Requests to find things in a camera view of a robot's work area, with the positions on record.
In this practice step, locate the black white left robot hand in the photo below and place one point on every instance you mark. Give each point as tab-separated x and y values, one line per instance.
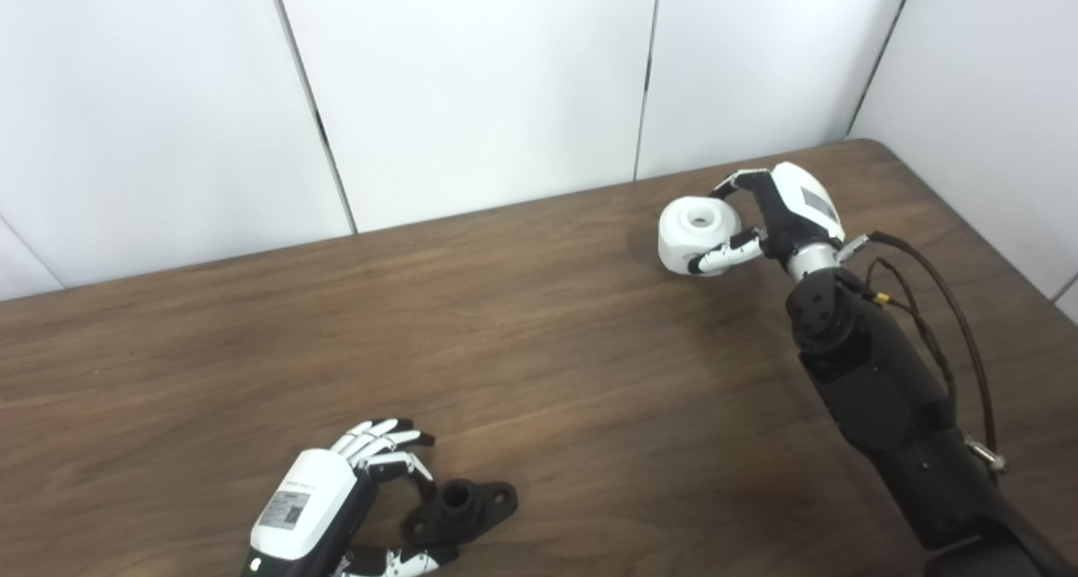
307	501

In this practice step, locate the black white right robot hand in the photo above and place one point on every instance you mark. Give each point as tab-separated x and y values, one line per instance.
796	211

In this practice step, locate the round white plastic piece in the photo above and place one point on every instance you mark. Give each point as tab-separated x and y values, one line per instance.
686	236

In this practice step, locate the black flanged holder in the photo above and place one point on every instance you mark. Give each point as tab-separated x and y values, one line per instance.
472	510

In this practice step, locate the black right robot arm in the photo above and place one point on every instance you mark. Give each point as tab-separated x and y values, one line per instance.
876	383

